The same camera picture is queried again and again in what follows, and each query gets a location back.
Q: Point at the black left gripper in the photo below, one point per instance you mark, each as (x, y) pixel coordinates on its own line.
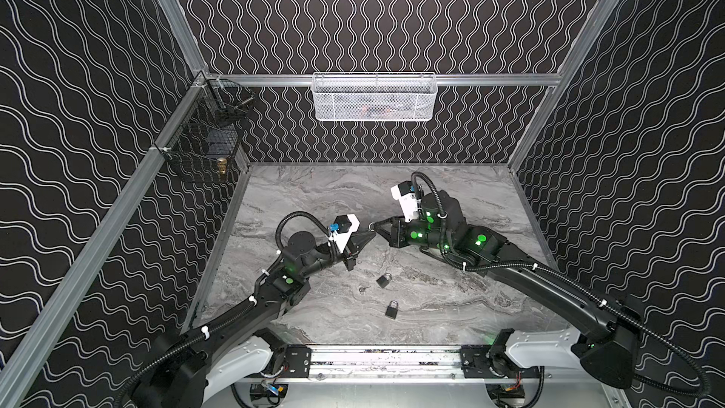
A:
(348, 252)

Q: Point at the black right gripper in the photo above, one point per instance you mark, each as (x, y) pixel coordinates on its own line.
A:
(398, 231)

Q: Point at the black padlock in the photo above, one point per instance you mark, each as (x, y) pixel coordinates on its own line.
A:
(392, 309)

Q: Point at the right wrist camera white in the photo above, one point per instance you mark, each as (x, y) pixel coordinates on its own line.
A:
(405, 194)

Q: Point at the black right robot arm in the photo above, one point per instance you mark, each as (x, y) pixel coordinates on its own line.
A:
(604, 334)

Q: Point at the white mesh wall basket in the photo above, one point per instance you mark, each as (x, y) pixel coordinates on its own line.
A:
(374, 96)

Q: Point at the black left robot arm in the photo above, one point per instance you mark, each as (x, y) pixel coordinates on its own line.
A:
(177, 371)

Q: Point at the brass fitting in basket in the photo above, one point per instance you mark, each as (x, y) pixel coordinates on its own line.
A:
(222, 166)

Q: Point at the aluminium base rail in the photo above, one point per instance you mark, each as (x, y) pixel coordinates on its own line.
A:
(414, 364)

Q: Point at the black padlock farther back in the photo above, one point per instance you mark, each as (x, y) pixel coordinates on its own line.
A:
(384, 280)

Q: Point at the black wire wall basket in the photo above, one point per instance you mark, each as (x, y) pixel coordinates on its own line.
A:
(212, 129)

